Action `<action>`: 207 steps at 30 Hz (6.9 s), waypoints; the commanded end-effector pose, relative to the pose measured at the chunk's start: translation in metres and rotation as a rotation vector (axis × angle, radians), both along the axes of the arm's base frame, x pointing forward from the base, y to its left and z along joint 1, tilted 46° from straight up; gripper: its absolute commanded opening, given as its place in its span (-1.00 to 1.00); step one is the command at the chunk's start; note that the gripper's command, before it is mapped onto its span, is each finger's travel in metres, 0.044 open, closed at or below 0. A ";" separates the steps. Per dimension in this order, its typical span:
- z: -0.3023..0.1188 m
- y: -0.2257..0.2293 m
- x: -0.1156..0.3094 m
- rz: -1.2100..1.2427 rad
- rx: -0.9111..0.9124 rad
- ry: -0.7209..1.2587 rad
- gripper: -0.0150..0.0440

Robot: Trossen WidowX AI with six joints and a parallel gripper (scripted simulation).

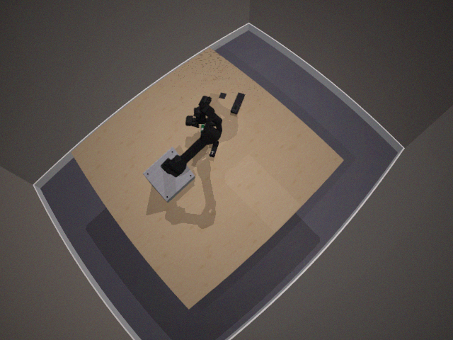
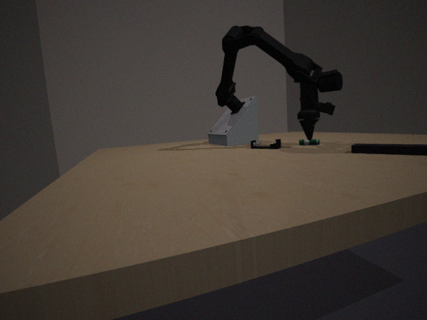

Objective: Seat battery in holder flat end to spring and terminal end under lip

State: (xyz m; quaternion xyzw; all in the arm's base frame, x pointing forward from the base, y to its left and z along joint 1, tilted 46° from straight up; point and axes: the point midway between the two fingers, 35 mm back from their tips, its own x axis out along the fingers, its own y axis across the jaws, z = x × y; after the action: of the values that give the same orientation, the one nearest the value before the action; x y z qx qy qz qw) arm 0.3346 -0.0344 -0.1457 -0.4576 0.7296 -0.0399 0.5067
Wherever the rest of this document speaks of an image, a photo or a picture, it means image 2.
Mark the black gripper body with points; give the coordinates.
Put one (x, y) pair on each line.
(307, 111)

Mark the green and white battery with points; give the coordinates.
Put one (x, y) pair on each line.
(309, 142)

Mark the black flat bar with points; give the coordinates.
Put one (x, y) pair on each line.
(395, 149)

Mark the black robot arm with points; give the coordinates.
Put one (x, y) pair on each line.
(297, 65)

